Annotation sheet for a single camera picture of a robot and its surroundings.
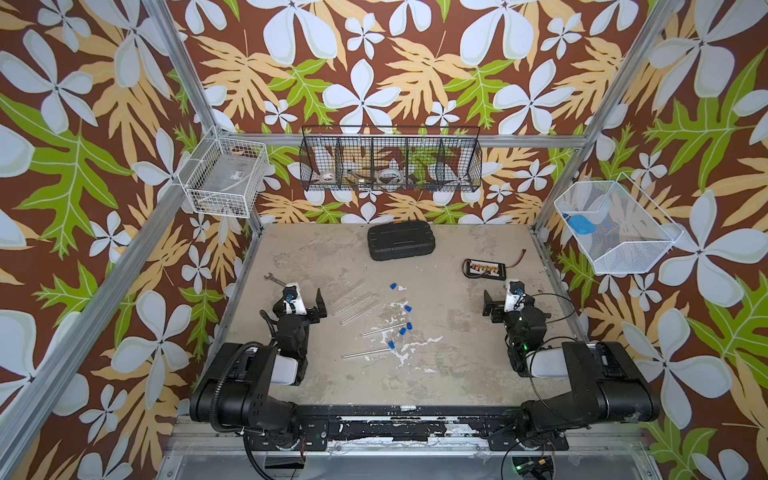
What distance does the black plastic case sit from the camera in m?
1.09

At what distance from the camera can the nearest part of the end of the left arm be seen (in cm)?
69

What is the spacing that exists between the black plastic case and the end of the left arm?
31 cm
